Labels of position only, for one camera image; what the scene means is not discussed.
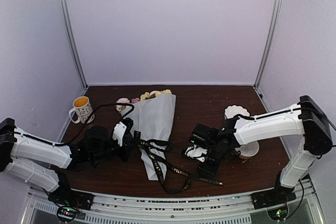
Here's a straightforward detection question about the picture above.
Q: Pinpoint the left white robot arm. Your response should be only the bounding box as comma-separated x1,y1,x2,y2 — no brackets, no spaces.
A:
1,118,140,205

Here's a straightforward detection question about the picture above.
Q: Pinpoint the pink flower stem two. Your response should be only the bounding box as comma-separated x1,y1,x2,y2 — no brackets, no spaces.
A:
115,98,141,112

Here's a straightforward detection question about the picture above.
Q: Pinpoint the right aluminium corner post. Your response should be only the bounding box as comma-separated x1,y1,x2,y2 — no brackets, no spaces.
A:
254,0,283,90

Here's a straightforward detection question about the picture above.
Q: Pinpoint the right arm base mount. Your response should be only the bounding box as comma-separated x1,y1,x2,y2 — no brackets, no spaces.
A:
251,185,297,222

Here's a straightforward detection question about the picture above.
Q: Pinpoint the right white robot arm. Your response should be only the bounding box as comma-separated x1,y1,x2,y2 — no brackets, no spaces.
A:
183,95,333,204

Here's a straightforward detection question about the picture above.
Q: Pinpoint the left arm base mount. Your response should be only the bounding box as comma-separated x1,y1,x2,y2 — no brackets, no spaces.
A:
44,182,94,223

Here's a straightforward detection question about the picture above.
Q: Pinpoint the white wrapping paper sheet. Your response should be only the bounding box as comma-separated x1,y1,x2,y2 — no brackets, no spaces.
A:
126,94,176,181

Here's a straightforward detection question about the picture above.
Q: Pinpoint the white scalloped bowl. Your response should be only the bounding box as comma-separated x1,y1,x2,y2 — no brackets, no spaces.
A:
224,105,250,119

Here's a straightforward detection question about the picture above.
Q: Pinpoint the aluminium corner post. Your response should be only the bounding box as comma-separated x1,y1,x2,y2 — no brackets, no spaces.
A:
254,0,283,90
60,0,88,89

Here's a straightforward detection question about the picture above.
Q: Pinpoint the plain white round bowl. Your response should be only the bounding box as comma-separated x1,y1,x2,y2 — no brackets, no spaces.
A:
235,141,259,160

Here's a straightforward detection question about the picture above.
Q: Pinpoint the large yellow flower bunch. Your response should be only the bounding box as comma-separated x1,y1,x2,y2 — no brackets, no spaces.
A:
140,89,172,101

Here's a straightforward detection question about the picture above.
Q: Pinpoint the black strap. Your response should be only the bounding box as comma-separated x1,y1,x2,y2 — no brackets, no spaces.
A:
133,131,224,194

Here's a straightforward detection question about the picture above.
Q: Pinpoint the left aluminium corner post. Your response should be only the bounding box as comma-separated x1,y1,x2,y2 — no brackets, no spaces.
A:
60,0,88,89

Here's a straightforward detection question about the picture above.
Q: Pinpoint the aluminium front rail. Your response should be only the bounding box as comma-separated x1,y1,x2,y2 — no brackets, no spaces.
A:
22,176,326,224

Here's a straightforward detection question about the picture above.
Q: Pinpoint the patterned white mug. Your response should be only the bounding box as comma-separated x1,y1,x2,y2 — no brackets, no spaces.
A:
68,96,95,124

